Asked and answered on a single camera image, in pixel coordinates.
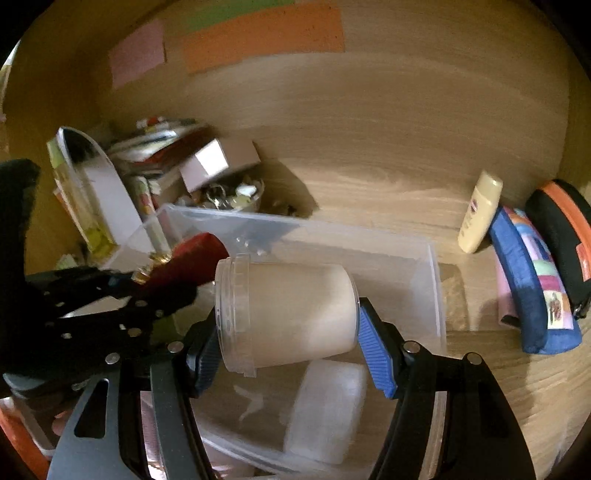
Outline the clear plastic jar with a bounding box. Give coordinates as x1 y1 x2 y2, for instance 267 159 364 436
215 254 362 378

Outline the orange sticky note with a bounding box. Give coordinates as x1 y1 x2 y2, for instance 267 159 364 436
181 4 346 75

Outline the person's left forearm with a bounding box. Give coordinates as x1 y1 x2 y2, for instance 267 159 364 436
0 406 51 480

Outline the bowl of small trinkets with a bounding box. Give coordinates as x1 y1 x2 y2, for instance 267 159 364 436
194 178 265 214

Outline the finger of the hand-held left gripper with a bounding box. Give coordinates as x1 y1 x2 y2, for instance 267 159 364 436
28 281 200 377
25 268 141 298

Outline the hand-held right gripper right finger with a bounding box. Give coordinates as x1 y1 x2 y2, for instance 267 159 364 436
358 298 536 480

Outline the black case with orange zip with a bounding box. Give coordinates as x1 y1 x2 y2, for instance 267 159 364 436
524 179 591 320

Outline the blue patchwork pouch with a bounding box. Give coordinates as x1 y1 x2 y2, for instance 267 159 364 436
488 205 583 355

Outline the yellow lotion bottle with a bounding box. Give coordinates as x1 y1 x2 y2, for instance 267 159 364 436
457 170 504 254

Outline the green sticky note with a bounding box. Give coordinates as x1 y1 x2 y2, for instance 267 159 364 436
182 0 296 33

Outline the wooden desktop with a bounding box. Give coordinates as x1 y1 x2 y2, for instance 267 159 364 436
28 138 591 480

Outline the frosted white container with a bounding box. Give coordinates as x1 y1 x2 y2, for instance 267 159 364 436
283 359 369 465

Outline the pink cardboard box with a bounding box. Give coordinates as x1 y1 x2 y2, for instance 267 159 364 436
179 137 262 193

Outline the pink sticky note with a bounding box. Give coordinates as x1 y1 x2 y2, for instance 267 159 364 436
108 18 167 88

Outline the stack of books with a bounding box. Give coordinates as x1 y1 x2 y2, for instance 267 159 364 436
108 117 213 204

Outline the white magazine file holder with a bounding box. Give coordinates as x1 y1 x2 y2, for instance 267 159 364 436
60 127 156 252

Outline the red pouch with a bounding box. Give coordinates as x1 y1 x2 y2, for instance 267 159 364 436
133 232 230 298

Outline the flat pink case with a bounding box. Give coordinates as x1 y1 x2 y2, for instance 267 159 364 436
494 258 525 329

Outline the clear plastic storage box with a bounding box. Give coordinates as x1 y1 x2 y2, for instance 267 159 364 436
105 203 448 477

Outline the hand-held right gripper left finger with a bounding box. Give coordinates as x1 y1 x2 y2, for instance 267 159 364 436
46 314 223 480

